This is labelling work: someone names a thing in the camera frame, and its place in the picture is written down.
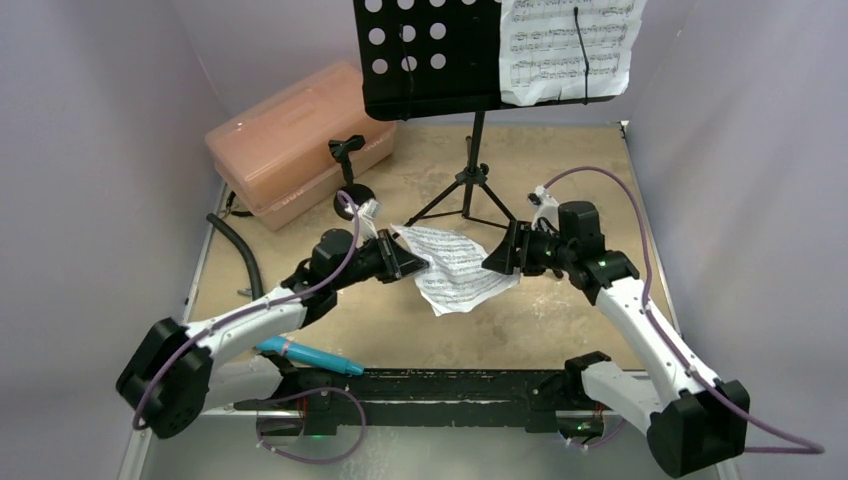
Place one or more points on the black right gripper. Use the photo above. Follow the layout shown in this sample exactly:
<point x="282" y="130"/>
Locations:
<point x="521" y="246"/>

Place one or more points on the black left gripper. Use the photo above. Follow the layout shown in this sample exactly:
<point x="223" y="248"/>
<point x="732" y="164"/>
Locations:
<point x="396" y="262"/>

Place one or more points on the sheet music page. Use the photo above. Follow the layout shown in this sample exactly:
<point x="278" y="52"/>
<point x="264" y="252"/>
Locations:
<point x="454" y="281"/>
<point x="566" y="50"/>

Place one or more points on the black folding music stand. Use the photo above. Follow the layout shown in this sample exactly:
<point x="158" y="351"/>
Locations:
<point x="433" y="58"/>

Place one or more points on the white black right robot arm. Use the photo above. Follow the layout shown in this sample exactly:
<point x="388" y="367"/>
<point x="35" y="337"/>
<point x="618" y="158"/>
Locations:
<point x="684" y="410"/>

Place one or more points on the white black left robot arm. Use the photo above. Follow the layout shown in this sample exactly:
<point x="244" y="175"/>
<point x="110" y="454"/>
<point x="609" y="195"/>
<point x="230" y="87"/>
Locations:
<point x="168" y="378"/>

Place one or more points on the black microphone desk stand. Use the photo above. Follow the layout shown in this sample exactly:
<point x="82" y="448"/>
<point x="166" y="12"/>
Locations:
<point x="340" y="151"/>

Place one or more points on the pink translucent plastic case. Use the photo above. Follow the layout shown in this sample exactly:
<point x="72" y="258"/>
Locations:
<point x="275" y="156"/>

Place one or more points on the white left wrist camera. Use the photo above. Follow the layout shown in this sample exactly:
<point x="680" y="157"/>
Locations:
<point x="366" y="216"/>

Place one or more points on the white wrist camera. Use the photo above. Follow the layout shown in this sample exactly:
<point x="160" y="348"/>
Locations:
<point x="366" y="216"/>
<point x="545" y="217"/>

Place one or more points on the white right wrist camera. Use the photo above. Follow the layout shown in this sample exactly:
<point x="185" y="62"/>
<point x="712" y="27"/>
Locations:
<point x="545" y="217"/>

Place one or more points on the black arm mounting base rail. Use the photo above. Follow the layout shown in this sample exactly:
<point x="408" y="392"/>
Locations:
<point x="537" y="401"/>

